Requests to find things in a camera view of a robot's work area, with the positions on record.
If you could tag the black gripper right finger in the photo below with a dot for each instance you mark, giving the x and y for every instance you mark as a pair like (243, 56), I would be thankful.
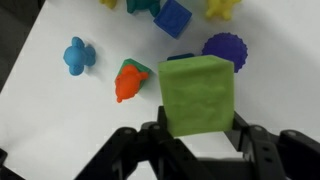
(280, 156)

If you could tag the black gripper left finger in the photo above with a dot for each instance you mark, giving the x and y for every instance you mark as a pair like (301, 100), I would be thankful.
(150, 153)

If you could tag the lime green foam block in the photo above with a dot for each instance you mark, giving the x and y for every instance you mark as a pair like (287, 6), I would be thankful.
(196, 96)

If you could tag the dark green foam block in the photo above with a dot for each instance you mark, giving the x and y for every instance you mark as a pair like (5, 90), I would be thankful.
(135, 63)

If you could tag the blue foam block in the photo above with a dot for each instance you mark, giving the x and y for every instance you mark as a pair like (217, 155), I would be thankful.
(180, 56)
(172, 17)

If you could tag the orange toy figure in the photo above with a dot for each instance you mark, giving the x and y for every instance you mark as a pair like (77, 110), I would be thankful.
(128, 83)

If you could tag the purple spiky ball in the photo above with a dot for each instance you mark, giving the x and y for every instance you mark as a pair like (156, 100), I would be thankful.
(228, 48)

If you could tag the blue toy figure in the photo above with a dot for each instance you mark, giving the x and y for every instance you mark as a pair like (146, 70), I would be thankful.
(78, 56)

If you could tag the teal toy figure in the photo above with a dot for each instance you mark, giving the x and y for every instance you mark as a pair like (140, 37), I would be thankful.
(141, 5)

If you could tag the yellow toy figure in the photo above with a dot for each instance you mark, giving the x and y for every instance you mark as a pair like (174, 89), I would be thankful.
(108, 2)

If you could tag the yellow spiky toy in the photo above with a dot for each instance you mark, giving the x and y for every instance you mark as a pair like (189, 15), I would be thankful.
(221, 8)

